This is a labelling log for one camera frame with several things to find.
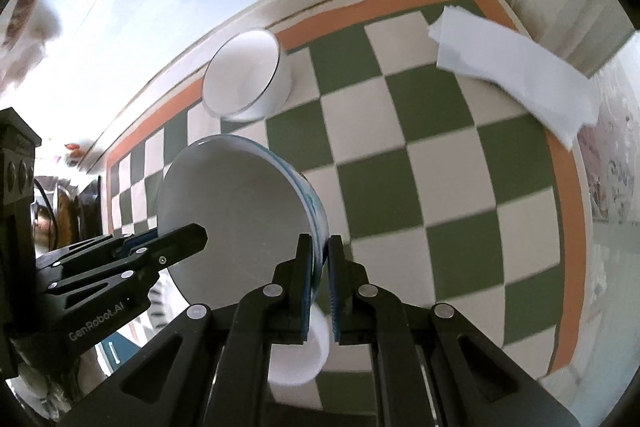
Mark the orange fruit wall sticker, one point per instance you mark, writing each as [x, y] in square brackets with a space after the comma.
[75, 149]

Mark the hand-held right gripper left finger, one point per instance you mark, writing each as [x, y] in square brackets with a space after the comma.
[305, 287]

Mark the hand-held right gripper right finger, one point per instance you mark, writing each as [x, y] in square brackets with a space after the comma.
[335, 292]

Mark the white floral bowl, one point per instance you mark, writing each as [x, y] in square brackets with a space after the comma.
[295, 362]

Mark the frosted glass sliding door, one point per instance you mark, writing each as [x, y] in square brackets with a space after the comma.
[615, 157]

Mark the clear plastic bag red contents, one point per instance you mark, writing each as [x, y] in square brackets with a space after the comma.
[27, 2]

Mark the folded white paper towel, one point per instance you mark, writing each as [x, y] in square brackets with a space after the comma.
[515, 67]

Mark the white bowl with dark rim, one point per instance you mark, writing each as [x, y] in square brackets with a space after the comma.
[240, 72]

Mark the blue patterned white bowl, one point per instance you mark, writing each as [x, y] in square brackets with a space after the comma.
[240, 217]

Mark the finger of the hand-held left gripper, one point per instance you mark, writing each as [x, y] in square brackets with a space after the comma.
[185, 237]
[142, 241]

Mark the striped white plate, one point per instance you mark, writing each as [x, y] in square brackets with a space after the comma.
[159, 304]

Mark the green checkered cloth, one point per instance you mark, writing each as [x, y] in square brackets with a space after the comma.
[450, 187]

